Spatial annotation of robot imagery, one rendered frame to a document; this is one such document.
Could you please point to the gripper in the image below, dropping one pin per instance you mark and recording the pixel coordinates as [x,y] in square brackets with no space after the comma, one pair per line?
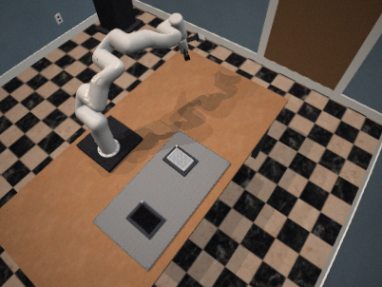
[184,49]

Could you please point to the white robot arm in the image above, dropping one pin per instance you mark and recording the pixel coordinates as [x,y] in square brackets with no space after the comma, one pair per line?
[91,99]

